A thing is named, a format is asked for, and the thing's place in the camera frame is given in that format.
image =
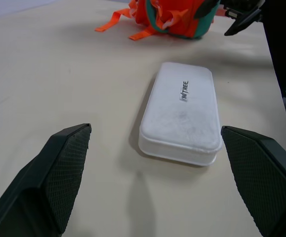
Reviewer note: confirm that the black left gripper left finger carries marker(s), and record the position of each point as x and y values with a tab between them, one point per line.
46	177

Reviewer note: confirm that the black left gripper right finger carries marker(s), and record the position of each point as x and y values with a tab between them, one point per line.
261	177

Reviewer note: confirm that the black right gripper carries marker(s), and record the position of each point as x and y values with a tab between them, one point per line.
244	5

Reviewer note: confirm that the orange and green backpack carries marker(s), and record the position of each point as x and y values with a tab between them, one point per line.
180	19

